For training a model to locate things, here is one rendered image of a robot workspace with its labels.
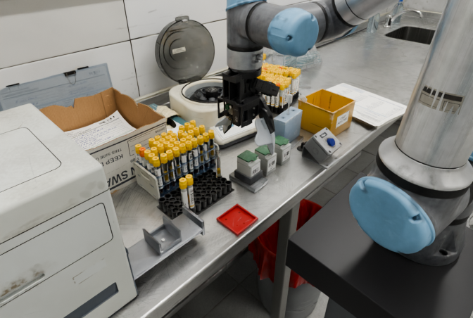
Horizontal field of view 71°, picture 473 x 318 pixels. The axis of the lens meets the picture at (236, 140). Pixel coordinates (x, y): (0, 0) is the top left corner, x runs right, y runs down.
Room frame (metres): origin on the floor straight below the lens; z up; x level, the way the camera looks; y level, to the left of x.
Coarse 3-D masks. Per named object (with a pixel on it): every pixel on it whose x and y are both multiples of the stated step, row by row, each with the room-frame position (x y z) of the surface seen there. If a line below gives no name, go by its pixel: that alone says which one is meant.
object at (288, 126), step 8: (296, 112) 0.90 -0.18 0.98; (280, 120) 0.84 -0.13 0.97; (288, 120) 0.84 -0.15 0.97; (296, 120) 0.89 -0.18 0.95; (280, 128) 0.84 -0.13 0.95; (288, 128) 0.85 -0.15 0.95; (296, 128) 0.89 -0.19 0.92; (288, 136) 0.85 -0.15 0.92; (296, 136) 0.90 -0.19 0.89; (296, 144) 0.87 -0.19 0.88
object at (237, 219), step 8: (232, 208) 0.58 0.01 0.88; (240, 208) 0.59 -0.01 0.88; (224, 216) 0.56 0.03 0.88; (232, 216) 0.56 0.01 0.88; (240, 216) 0.56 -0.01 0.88; (248, 216) 0.56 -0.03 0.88; (224, 224) 0.53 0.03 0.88; (232, 224) 0.54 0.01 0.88; (240, 224) 0.54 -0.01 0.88; (248, 224) 0.53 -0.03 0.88; (232, 232) 0.51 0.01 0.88; (240, 232) 0.51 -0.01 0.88
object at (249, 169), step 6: (240, 162) 0.69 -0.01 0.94; (246, 162) 0.67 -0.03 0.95; (252, 162) 0.68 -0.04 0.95; (258, 162) 0.69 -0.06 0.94; (240, 168) 0.69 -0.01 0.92; (246, 168) 0.67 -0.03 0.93; (252, 168) 0.67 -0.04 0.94; (258, 168) 0.69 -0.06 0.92; (246, 174) 0.67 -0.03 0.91; (252, 174) 0.67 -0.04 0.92
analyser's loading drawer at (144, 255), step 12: (180, 216) 0.52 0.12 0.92; (192, 216) 0.51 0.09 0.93; (156, 228) 0.48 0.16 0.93; (168, 228) 0.48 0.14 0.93; (180, 228) 0.49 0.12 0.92; (192, 228) 0.49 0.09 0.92; (204, 228) 0.49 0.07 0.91; (144, 240) 0.46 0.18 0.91; (156, 240) 0.46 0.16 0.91; (168, 240) 0.46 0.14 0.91; (180, 240) 0.45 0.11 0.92; (132, 252) 0.43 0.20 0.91; (144, 252) 0.43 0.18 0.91; (156, 252) 0.43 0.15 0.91; (168, 252) 0.43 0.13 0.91; (132, 264) 0.40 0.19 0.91; (144, 264) 0.40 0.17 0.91; (156, 264) 0.41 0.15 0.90
